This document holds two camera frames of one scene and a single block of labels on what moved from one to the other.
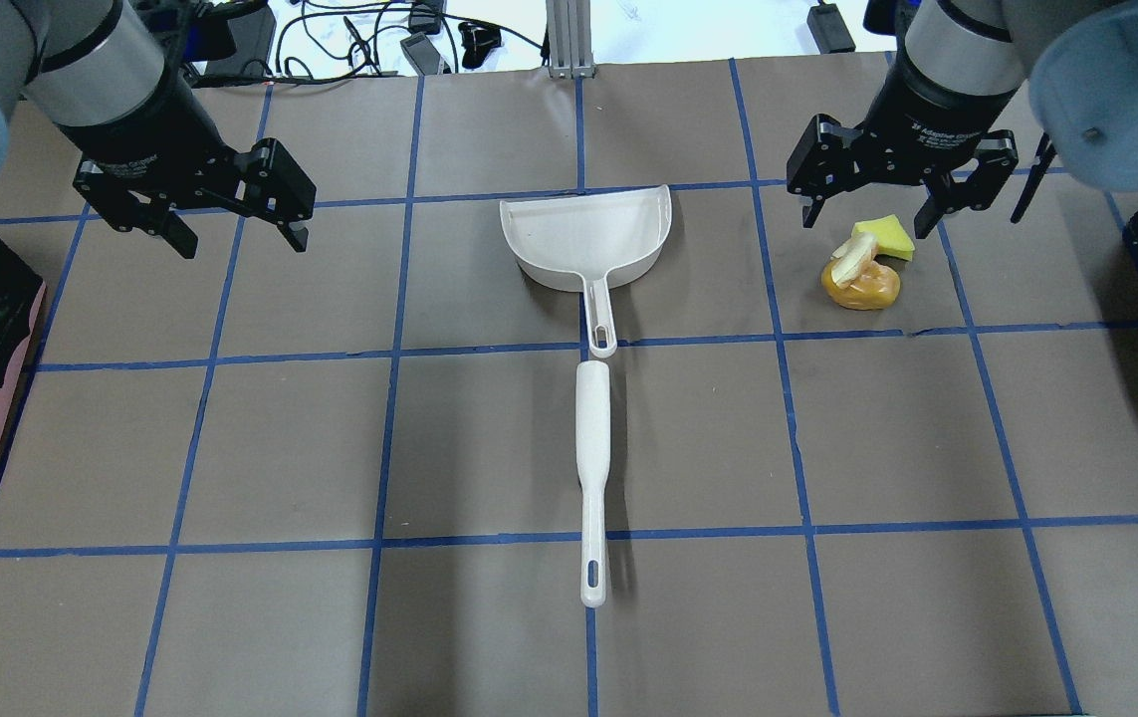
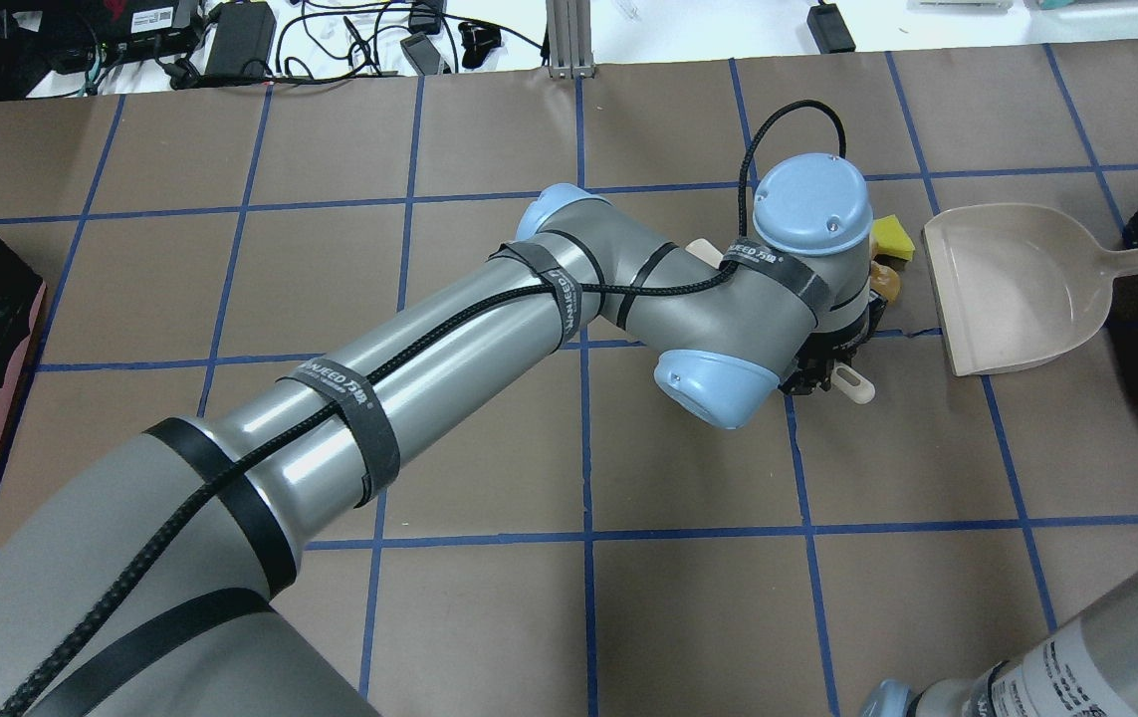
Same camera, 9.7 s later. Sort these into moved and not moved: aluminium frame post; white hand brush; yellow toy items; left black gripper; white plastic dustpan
Moved: left black gripper; white hand brush; white plastic dustpan
Not moved: aluminium frame post; yellow toy items
